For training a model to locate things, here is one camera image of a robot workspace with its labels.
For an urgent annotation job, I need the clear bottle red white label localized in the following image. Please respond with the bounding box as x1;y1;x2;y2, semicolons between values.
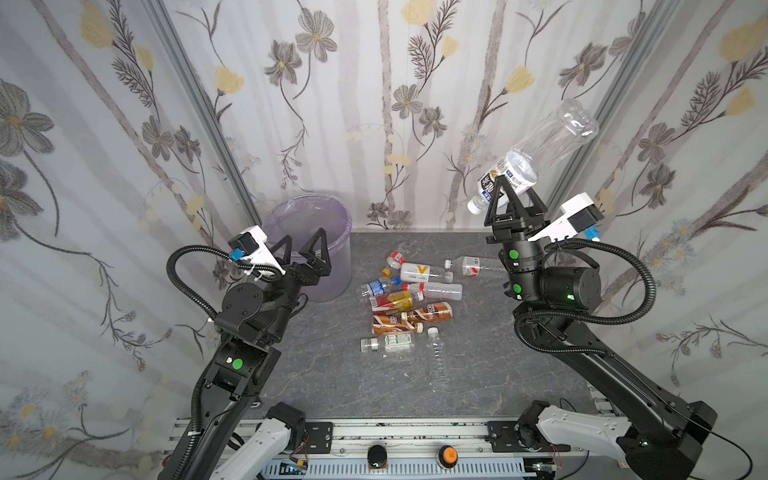
444;256;507;278

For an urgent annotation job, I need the clear bottle blue white label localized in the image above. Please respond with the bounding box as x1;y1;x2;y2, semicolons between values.
467;99;600;215

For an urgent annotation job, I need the clear bottle green label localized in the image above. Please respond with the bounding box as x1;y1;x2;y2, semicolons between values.
360;332;414;353

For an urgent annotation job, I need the clear unlabelled bottle white cap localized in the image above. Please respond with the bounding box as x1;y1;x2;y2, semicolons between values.
427;327;447;382

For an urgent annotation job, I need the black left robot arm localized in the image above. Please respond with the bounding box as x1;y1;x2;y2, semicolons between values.
159;226;332;479

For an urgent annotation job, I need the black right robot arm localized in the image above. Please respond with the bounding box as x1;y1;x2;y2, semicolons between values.
484;175;717;479

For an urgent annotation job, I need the purple lined waste bin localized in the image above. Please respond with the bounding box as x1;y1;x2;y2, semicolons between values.
262;193;354;303

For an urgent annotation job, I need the small bottle red white cap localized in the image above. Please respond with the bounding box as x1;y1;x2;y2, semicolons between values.
386;251;405;270

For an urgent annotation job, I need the brown coffee bottle lower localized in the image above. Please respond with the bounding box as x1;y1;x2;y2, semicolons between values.
372;315;424;335

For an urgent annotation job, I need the brown coffee bottle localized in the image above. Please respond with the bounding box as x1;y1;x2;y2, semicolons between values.
400;302;453;323
372;315;424;335

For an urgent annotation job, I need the brown coffee bottle upper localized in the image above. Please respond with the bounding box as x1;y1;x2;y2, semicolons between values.
400;302;453;323

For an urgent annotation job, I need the black knob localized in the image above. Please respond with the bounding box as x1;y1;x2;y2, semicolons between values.
366;445;388;470

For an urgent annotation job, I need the orange knob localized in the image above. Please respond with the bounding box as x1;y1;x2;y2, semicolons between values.
437;445;459;469

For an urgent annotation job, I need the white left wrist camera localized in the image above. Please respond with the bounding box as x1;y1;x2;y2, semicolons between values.
228;225;285;278

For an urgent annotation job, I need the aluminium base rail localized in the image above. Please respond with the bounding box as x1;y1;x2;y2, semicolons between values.
161;418;637;480

